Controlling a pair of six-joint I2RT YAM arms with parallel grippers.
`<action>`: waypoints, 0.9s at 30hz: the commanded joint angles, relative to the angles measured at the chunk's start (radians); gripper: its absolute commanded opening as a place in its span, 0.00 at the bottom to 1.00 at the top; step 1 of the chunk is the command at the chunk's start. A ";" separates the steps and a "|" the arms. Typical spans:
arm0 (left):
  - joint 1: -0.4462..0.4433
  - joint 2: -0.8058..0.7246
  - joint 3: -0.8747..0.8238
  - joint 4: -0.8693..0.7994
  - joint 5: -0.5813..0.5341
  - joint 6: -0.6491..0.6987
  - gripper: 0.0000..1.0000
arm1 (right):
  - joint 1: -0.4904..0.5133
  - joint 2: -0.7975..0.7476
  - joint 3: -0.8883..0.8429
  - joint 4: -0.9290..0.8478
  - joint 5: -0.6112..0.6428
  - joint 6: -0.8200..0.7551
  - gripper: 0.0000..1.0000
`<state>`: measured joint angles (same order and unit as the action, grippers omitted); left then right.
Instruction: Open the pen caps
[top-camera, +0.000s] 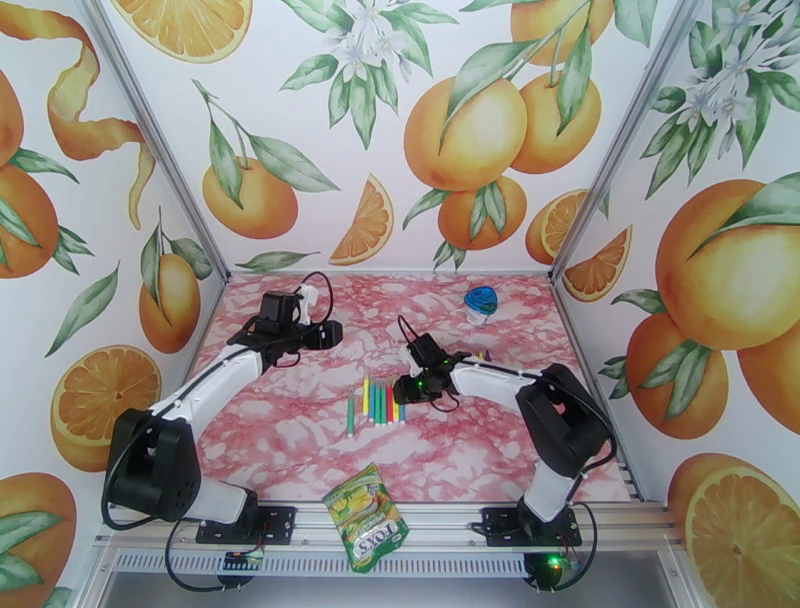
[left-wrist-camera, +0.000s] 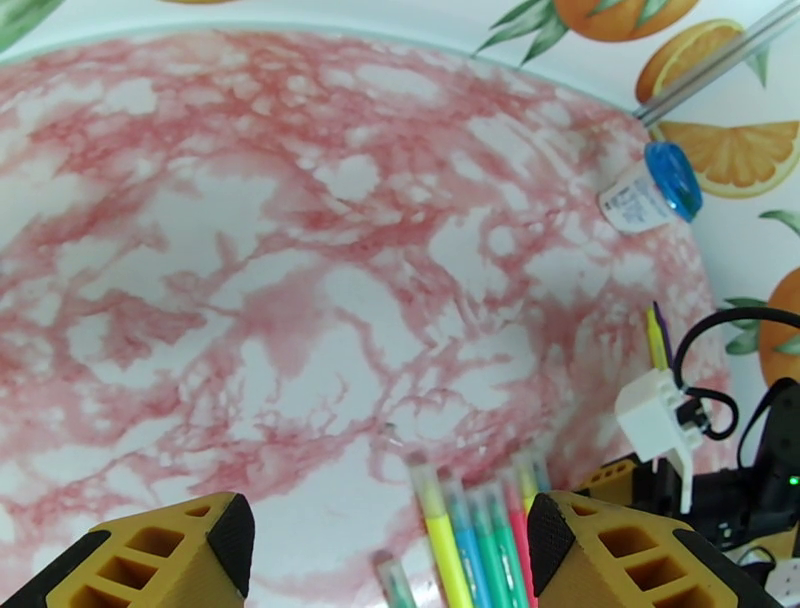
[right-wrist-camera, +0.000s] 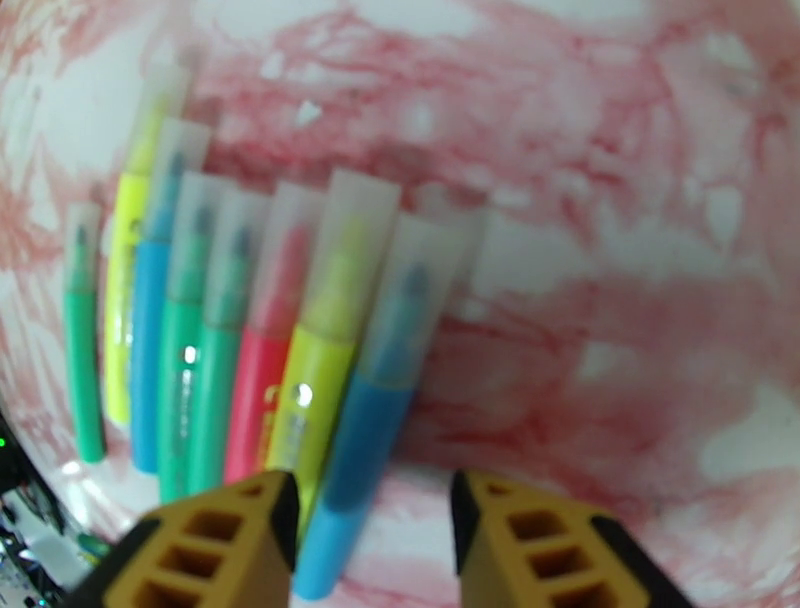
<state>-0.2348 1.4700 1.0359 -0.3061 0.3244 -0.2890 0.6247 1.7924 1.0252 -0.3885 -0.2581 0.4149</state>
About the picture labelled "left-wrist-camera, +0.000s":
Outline purple marker pen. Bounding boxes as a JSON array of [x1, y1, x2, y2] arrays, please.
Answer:
[[651, 301, 675, 371]]

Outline yellow marker pen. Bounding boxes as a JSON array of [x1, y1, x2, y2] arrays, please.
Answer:
[[645, 306, 669, 371], [512, 451, 540, 501]]

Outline bundle of coloured markers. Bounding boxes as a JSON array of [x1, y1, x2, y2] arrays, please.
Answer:
[[406, 451, 476, 608]]

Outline red marker pen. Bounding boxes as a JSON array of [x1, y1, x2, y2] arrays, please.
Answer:
[[499, 468, 539, 608]]

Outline clear jar with blue lid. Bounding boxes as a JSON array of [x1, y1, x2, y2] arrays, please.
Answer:
[[597, 141, 704, 236]]

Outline green marker pen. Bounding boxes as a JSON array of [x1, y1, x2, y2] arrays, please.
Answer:
[[371, 549, 420, 608], [487, 481, 533, 608], [465, 484, 520, 608]]

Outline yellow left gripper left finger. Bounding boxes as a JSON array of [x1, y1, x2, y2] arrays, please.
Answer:
[[0, 492, 258, 608]]

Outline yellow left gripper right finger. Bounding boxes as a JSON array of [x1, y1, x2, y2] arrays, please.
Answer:
[[527, 490, 783, 608]]

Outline aluminium frame post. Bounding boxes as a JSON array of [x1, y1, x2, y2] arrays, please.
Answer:
[[631, 0, 800, 126]]

